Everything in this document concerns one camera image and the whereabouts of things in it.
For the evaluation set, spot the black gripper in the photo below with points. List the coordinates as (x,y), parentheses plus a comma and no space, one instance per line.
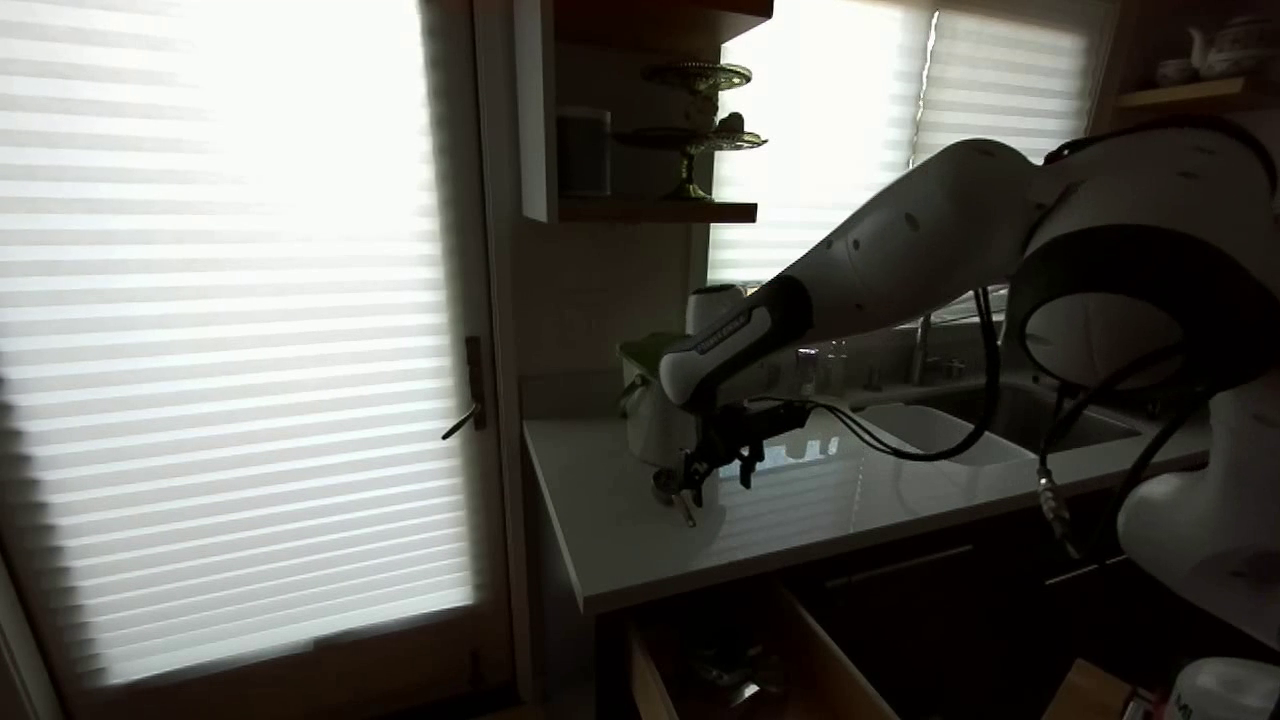
(731,434)

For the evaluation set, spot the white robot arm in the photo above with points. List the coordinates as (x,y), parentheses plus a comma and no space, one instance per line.
(1138,256)

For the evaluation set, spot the open wooden drawer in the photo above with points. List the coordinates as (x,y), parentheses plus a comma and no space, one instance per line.
(759,659)

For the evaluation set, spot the white bin with green lid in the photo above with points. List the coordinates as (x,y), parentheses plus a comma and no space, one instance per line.
(659,429)

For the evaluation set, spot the kitchen sink basin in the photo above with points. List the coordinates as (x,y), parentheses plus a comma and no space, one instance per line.
(1027,418)

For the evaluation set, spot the white pleated window blind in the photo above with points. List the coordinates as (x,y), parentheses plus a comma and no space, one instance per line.
(850,92)

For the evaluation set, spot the white pleated door blind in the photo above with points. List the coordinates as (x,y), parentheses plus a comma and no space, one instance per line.
(227,323)

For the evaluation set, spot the black door handle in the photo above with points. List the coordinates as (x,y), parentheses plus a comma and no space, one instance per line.
(472,388)

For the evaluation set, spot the wall shelf with tiered stand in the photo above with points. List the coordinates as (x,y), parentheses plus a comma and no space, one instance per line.
(616,109)

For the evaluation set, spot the wooden right wall shelf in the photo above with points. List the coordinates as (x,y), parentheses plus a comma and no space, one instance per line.
(1190,57)

